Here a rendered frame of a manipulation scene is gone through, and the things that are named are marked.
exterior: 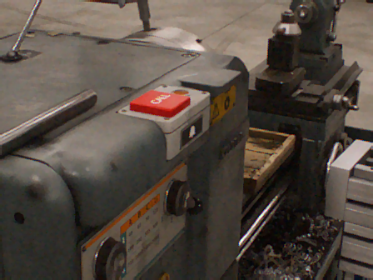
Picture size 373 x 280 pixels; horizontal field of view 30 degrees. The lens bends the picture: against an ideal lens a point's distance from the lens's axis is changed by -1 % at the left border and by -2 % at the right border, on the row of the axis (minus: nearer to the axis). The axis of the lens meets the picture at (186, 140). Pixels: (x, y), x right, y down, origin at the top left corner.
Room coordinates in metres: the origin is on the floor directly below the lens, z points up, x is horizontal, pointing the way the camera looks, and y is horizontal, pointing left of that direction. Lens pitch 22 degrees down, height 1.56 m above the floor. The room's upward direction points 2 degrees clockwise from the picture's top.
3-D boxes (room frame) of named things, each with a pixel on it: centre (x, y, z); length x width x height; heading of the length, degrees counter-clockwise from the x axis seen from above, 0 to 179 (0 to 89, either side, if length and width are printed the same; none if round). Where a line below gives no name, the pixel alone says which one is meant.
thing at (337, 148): (1.88, -0.41, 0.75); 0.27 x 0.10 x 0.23; 156
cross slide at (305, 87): (1.94, -0.21, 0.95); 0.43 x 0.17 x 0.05; 66
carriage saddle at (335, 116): (1.99, -0.21, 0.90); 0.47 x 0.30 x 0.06; 66
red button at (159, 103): (0.87, 0.04, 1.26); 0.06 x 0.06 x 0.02; 66
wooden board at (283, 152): (1.63, -0.05, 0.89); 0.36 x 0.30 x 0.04; 66
